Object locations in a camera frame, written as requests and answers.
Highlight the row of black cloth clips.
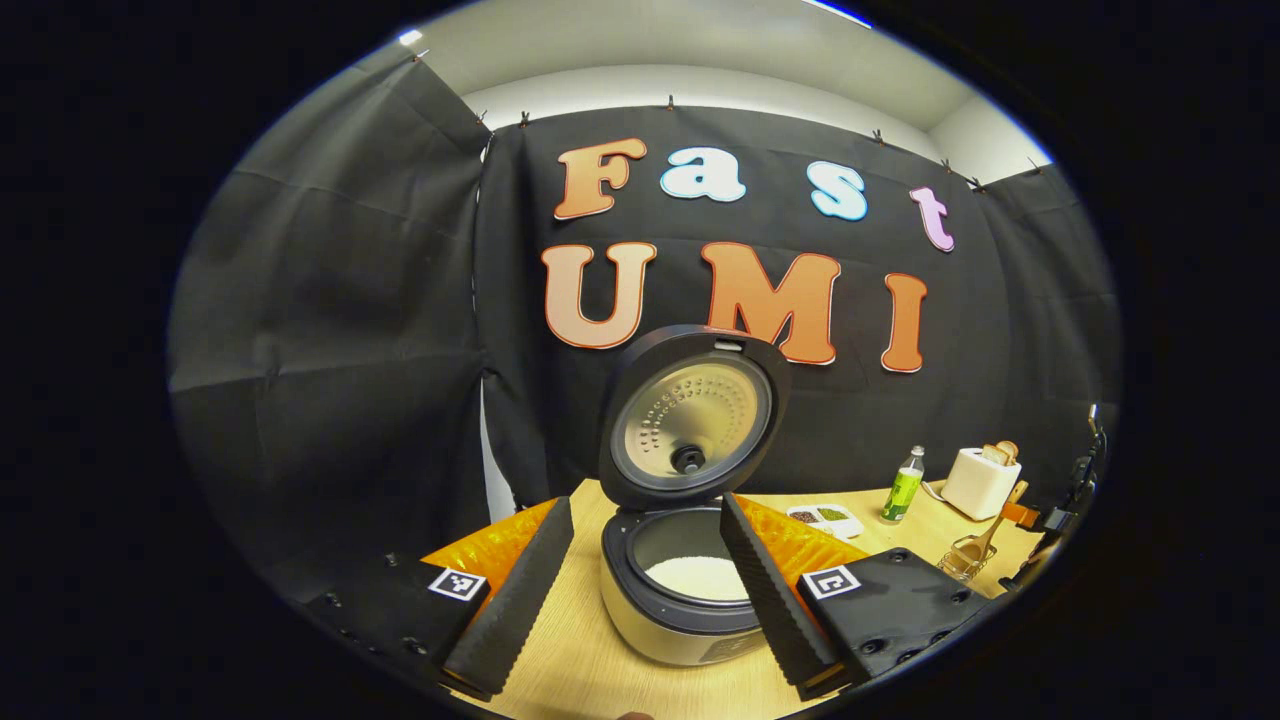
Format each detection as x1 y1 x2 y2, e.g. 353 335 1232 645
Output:
412 48 1046 193

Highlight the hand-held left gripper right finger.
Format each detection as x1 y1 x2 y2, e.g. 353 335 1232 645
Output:
718 493 1016 703

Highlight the green drink bottle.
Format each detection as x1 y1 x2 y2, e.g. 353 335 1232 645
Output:
880 445 926 524

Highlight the black backdrop cloth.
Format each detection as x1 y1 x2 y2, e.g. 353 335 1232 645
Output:
168 45 1123 601

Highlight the black and cream rice cooker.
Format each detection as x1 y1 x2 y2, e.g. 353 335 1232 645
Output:
598 324 793 667

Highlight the wooden spoon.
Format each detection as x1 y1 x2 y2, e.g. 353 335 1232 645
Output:
950 480 1029 576

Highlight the wire chopstick holder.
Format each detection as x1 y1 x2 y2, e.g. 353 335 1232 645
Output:
936 535 999 583

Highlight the white toaster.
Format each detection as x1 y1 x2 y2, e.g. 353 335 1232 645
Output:
940 446 1023 522

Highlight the white divided bean dish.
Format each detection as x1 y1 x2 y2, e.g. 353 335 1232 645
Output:
786 503 865 541

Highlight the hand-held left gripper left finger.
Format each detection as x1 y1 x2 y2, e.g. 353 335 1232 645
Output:
300 497 576 703

